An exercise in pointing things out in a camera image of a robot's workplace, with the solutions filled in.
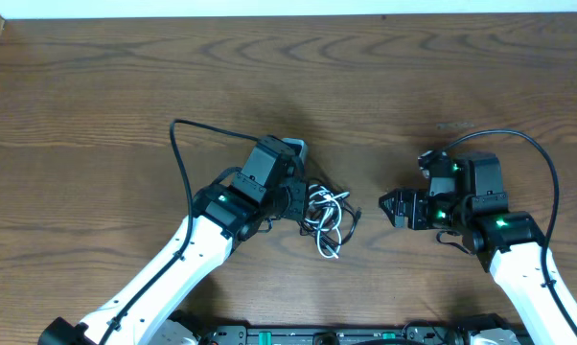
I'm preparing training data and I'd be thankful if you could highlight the white usb cable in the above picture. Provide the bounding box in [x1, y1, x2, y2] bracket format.
[303, 185, 351, 260]

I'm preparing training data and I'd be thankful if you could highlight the black usb cable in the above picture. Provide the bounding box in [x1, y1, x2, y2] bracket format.
[298, 177, 363, 249]

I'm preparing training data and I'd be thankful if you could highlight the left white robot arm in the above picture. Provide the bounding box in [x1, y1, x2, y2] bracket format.
[38, 135, 308, 344]

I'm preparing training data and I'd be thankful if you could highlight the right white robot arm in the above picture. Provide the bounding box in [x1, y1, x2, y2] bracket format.
[379, 151, 577, 344]

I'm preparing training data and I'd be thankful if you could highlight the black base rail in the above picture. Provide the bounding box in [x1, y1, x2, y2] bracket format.
[144, 313, 529, 345]

